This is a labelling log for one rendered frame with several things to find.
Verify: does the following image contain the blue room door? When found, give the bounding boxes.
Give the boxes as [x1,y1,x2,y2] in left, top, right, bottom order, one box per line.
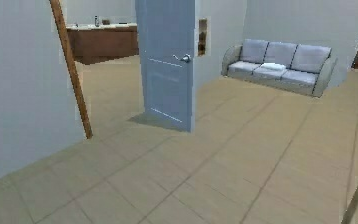
[134,0,197,133]

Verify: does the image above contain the brown kitchen counter cabinet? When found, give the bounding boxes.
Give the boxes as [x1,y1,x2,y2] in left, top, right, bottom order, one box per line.
[66,22,140,66]

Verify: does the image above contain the grey three-seat sofa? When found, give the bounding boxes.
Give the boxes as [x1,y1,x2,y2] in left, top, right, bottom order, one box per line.
[221,38,338,98]

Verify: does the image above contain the silver door lever handle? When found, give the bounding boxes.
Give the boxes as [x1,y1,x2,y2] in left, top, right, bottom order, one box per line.
[172,53,192,64]

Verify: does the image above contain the brown wooden door frame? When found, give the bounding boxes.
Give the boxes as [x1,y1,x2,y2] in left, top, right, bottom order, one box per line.
[49,0,94,140]

